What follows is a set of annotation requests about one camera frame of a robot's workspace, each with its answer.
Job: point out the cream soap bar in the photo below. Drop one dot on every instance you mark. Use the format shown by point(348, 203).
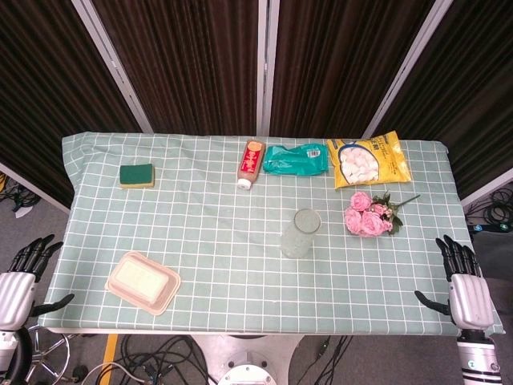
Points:
point(140, 278)

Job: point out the pink artificial flower bouquet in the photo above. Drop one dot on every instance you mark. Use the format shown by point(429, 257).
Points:
point(366, 222)

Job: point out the brown partition panel silver frame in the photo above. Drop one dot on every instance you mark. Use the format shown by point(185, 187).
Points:
point(188, 60)
point(473, 80)
point(336, 60)
point(40, 80)

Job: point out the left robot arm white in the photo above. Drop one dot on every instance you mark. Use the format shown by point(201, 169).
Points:
point(10, 353)

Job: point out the sauce bottle red label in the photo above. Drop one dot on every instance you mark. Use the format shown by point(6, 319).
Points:
point(251, 162)

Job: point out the green checked tablecloth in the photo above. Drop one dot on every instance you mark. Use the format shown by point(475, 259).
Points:
point(224, 240)

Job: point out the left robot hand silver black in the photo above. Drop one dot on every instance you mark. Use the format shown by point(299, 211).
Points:
point(16, 297)

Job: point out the clear glass vase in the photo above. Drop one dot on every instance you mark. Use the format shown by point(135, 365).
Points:
point(296, 240)

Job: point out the beige soap tray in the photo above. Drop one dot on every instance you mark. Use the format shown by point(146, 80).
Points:
point(170, 294)

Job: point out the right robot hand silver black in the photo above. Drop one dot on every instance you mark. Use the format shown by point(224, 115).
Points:
point(473, 301)

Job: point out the teal snack bag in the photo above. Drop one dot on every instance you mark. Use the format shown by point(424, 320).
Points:
point(294, 160)

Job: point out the chrome stool base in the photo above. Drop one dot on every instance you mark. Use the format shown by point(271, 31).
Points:
point(48, 357)

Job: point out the yellow bag white candies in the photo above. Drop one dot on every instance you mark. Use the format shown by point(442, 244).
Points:
point(390, 160)

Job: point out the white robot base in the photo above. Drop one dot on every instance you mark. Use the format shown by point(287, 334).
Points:
point(248, 357)

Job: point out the green yellow sponge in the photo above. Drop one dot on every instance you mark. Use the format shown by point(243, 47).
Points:
point(136, 174)

